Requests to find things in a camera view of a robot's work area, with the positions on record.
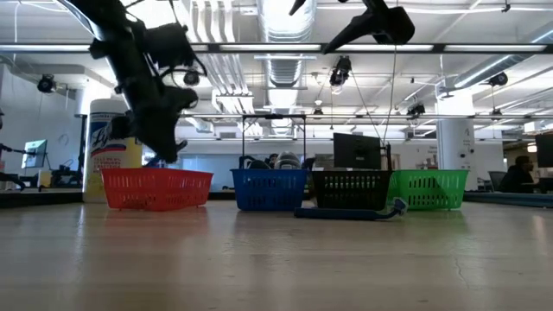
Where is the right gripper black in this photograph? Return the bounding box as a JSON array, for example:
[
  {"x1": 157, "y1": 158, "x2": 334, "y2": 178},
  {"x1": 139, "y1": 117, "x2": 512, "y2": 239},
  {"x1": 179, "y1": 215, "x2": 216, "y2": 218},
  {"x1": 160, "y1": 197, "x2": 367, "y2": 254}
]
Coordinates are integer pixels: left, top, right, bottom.
[{"x1": 288, "y1": 0, "x2": 416, "y2": 54}]

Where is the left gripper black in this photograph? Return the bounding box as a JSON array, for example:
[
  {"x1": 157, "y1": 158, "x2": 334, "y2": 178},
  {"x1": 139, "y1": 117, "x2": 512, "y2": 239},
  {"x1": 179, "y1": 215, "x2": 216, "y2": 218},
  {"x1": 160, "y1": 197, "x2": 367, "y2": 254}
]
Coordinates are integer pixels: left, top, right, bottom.
[{"x1": 110, "y1": 81, "x2": 200, "y2": 164}]

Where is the red plastic basket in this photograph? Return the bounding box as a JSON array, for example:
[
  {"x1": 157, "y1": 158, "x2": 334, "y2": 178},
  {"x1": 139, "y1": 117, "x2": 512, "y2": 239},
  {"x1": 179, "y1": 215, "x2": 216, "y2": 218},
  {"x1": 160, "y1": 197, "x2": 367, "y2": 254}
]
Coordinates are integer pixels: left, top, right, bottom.
[{"x1": 101, "y1": 167, "x2": 214, "y2": 212}]

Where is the yellow wipes canister white lid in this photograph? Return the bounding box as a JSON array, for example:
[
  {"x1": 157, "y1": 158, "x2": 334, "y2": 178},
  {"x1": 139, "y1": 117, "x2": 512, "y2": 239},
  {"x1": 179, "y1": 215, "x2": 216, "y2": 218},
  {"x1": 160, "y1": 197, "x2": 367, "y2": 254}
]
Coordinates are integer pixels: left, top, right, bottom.
[{"x1": 82, "y1": 98, "x2": 143, "y2": 204}]

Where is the blue plastic basket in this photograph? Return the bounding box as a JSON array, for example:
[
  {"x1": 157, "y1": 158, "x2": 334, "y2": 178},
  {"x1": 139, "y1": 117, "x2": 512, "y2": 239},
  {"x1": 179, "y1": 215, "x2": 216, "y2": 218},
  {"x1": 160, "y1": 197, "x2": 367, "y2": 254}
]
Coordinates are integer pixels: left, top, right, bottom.
[{"x1": 230, "y1": 168, "x2": 308, "y2": 212}]

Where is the black computer monitor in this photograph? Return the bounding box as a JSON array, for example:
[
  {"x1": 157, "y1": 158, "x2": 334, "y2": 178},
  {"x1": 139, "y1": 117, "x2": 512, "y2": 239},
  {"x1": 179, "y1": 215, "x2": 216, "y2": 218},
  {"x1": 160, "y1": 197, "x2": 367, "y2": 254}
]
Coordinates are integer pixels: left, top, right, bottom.
[
  {"x1": 333, "y1": 132, "x2": 383, "y2": 170},
  {"x1": 535, "y1": 133, "x2": 553, "y2": 168}
]

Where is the black plastic basket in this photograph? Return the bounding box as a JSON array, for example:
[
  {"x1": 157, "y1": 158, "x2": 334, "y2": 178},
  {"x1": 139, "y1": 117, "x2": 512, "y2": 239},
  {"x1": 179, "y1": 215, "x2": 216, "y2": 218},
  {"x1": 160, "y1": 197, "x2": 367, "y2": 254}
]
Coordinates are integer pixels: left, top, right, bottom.
[{"x1": 310, "y1": 169, "x2": 393, "y2": 212}]

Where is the white round column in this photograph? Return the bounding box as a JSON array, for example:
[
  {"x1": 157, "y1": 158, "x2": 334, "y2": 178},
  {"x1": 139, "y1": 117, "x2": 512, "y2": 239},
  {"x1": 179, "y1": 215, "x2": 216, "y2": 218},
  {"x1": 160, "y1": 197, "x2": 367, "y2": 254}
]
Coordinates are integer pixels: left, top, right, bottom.
[{"x1": 435, "y1": 92, "x2": 476, "y2": 187}]

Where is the green plastic basket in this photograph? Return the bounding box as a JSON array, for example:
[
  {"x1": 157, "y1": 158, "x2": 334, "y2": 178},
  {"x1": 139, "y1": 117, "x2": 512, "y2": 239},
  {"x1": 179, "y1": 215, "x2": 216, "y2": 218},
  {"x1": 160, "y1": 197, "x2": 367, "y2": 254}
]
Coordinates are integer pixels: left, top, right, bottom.
[{"x1": 386, "y1": 168, "x2": 470, "y2": 212}]

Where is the person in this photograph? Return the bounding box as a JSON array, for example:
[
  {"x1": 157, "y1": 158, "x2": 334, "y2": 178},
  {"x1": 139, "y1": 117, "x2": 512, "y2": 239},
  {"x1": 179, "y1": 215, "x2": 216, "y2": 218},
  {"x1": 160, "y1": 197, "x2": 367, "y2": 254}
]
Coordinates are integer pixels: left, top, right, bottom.
[{"x1": 499, "y1": 155, "x2": 537, "y2": 194}]

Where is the silver ceiling air duct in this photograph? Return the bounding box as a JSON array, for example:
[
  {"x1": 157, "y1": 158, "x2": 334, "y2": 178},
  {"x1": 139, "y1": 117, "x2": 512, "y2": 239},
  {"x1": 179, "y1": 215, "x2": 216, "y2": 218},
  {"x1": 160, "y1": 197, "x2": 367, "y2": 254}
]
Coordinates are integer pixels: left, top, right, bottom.
[
  {"x1": 453, "y1": 21, "x2": 553, "y2": 90},
  {"x1": 257, "y1": 0, "x2": 319, "y2": 135}
]

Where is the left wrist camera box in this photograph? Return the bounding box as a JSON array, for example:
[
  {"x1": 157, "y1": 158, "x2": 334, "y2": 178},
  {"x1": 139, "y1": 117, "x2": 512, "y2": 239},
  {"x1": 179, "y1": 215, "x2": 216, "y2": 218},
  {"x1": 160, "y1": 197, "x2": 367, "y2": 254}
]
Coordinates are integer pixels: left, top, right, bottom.
[{"x1": 145, "y1": 23, "x2": 195, "y2": 68}]

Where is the black background stand frame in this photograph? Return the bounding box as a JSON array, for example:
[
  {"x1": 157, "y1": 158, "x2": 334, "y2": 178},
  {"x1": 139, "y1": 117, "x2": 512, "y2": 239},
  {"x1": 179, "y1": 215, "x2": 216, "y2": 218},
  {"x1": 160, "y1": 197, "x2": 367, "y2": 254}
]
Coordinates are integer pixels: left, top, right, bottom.
[{"x1": 240, "y1": 113, "x2": 308, "y2": 170}]

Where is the black aluminium rig frame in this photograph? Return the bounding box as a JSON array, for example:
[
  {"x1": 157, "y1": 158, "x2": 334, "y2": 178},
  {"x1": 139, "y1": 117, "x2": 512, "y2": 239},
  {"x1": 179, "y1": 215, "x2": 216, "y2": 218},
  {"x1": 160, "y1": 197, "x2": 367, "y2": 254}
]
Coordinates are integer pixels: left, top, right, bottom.
[{"x1": 0, "y1": 41, "x2": 553, "y2": 54}]

